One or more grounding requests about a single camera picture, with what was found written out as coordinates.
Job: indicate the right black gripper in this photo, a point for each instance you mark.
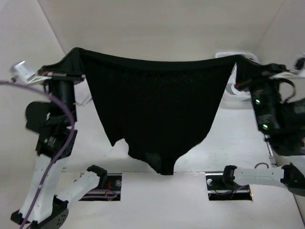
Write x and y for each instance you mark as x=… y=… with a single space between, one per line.
x=263 y=76

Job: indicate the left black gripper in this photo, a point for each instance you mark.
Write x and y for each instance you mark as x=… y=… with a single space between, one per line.
x=79 y=78

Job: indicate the black tank top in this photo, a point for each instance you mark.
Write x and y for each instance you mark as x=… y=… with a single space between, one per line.
x=161 y=109

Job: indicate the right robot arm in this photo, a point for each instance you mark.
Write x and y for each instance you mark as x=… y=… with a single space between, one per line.
x=286 y=142

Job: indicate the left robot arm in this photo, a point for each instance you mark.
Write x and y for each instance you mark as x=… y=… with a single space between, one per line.
x=43 y=208

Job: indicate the folded white tank top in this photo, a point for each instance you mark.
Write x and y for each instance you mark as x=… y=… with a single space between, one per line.
x=82 y=99

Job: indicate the white tank top in basket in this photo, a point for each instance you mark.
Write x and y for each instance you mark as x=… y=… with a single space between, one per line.
x=230 y=88

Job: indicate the white plastic laundry basket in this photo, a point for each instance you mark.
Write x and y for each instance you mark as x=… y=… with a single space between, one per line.
x=249 y=56

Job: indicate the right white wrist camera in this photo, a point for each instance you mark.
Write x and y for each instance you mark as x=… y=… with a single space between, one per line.
x=296 y=72

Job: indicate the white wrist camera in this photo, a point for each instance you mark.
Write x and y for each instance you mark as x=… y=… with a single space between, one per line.
x=296 y=72
x=22 y=71

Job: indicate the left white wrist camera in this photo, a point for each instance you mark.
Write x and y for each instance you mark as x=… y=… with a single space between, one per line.
x=22 y=71

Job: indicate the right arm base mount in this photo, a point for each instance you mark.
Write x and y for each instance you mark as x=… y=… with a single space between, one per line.
x=217 y=190

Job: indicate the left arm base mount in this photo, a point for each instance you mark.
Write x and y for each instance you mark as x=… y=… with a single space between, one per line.
x=110 y=191

